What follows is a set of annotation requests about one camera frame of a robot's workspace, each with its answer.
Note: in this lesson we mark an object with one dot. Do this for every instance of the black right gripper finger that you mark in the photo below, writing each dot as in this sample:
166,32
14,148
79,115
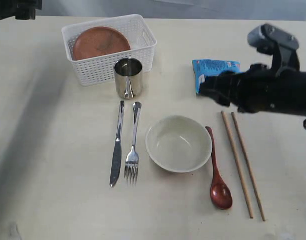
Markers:
221,100
217,84

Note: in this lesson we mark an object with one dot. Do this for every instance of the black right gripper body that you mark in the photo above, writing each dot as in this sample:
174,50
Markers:
261,90

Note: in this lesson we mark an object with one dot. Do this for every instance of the dark-tipped wooden chopstick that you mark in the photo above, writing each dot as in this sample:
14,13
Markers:
253,181

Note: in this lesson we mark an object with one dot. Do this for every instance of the blue snack packet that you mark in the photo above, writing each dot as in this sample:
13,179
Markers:
209,67

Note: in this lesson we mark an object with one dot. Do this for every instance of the cream ceramic bowl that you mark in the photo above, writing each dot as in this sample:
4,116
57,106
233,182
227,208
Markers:
178,144

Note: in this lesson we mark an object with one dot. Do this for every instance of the dark red wooden spoon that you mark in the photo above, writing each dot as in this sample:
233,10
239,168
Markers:
220,194

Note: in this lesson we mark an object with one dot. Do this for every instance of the shiny stainless steel cup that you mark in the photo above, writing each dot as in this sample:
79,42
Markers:
128,77

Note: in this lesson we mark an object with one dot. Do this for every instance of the light wooden chopstick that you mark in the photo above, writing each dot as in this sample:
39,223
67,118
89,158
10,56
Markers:
237,163

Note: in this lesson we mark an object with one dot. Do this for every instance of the steel cutlery handle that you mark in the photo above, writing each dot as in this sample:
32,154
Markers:
132,158
117,152

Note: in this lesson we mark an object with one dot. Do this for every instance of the brown wooden plate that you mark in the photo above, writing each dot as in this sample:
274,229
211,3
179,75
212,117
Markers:
99,41

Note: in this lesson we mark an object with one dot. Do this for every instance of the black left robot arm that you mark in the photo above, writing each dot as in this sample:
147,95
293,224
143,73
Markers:
20,9

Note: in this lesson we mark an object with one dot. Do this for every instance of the white perforated plastic basket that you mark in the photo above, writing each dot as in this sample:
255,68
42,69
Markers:
99,69

